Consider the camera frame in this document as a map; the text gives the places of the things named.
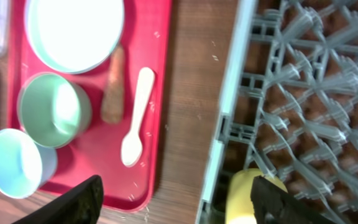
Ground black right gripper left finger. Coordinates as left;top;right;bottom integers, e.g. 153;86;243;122
14;175;104;224

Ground grey dishwasher rack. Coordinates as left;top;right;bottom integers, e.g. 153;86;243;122
196;0;358;223

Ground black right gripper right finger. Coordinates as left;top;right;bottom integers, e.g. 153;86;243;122
250;176;334;224

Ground yellow plastic cup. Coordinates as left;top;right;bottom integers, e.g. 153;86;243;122
225;168;288;224

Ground white plastic spoon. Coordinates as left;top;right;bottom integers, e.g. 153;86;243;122
121;67;155;167

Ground green bowl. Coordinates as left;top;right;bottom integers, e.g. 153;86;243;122
17;73;93;148

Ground red serving tray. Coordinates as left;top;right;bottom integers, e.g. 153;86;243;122
6;0;173;213

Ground light blue plate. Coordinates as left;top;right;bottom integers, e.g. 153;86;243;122
24;0;124;74

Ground light blue small bowl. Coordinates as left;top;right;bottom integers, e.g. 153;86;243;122
0;128;58;199

